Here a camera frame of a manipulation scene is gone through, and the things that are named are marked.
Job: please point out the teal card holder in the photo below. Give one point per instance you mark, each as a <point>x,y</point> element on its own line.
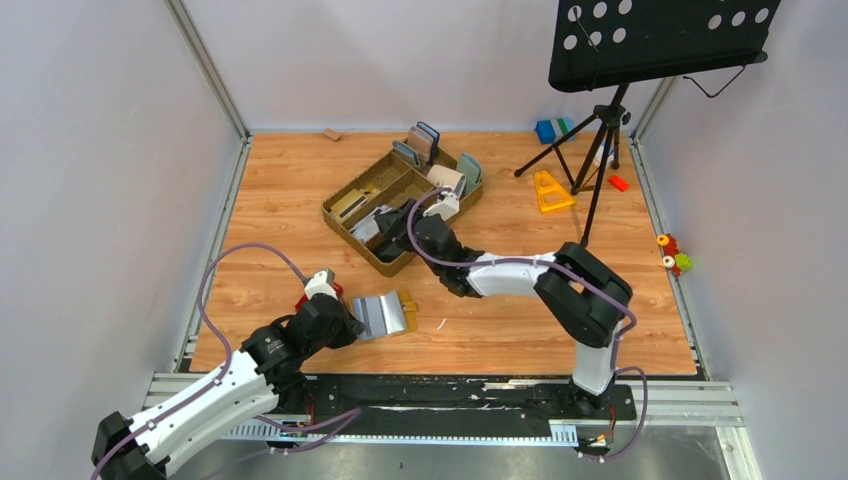
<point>472,171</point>

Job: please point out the black music stand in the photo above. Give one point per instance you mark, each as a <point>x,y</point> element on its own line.
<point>600,44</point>

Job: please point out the white black cards in tray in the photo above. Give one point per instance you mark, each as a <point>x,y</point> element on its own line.
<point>367,228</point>

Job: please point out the yellow leather card holder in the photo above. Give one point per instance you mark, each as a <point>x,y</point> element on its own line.
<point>390,314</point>

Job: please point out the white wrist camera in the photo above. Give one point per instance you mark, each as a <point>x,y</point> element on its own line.
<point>446,206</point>
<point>321,282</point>

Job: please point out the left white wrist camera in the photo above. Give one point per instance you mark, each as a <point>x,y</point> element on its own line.
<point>321,282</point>

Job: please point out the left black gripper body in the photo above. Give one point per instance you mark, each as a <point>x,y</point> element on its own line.
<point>341,335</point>

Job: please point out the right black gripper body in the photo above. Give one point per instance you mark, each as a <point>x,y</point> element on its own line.
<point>400,241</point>

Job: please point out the yellow triangular toy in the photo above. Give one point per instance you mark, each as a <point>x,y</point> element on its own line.
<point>551,195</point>

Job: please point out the small wooden block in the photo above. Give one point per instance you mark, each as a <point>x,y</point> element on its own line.
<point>332,134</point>

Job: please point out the woven compartment tray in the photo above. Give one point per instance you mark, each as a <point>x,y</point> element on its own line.
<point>391,181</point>

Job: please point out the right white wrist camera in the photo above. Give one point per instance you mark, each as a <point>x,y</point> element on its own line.
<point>446,206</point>

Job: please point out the blue card holders upright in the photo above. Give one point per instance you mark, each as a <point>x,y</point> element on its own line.
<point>420,147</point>

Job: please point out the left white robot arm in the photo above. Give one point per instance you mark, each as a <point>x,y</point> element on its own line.
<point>253,380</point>

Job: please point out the colourful toy car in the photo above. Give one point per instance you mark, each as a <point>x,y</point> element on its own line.
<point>673,258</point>

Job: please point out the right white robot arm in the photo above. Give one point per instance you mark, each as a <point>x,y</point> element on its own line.
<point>584,295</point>

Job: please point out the small red brick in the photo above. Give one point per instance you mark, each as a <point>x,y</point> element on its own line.
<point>618,183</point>

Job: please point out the gold cards in tray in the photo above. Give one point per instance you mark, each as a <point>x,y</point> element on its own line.
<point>349,203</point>

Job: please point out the beige card holder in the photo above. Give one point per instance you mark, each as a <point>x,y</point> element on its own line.
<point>442,176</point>

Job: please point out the blue green block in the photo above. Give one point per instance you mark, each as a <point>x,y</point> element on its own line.
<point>551,130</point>

